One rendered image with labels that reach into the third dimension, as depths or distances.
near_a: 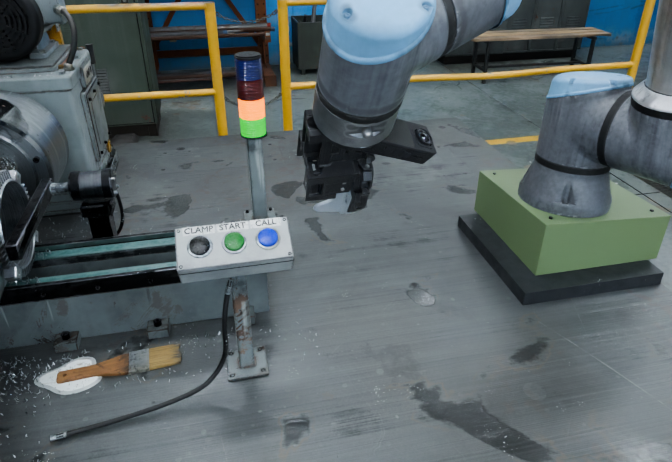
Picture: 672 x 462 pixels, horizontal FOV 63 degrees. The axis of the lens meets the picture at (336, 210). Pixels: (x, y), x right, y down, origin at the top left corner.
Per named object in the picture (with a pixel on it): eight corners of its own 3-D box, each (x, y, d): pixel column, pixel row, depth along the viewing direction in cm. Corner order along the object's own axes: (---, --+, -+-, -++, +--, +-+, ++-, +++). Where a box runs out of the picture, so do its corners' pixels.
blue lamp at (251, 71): (236, 82, 120) (234, 61, 118) (235, 75, 125) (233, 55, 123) (264, 80, 121) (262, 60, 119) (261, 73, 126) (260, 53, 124)
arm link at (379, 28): (467, -2, 46) (378, 45, 42) (427, 97, 56) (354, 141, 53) (393, -66, 49) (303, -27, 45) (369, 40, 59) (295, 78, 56)
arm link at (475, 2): (445, -76, 59) (358, -38, 54) (538, -77, 51) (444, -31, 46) (453, 11, 64) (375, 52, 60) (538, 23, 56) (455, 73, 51)
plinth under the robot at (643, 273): (522, 305, 110) (525, 293, 109) (457, 225, 138) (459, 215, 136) (659, 284, 116) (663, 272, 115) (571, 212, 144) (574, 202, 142)
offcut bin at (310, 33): (339, 63, 597) (340, -18, 558) (350, 74, 557) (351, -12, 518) (292, 65, 587) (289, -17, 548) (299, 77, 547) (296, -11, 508)
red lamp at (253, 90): (238, 102, 122) (236, 82, 120) (236, 94, 127) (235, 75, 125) (265, 100, 123) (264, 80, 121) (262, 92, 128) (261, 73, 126)
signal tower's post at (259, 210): (245, 228, 137) (230, 59, 116) (243, 213, 143) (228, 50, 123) (277, 224, 138) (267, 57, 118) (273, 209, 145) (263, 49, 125)
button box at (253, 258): (180, 284, 83) (175, 271, 78) (178, 242, 86) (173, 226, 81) (293, 270, 86) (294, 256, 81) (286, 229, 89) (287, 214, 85)
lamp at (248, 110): (240, 121, 124) (238, 102, 122) (238, 113, 129) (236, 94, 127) (266, 119, 125) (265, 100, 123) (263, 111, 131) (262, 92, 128)
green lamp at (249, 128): (241, 140, 126) (240, 121, 124) (240, 131, 132) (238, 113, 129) (267, 138, 128) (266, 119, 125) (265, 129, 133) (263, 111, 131)
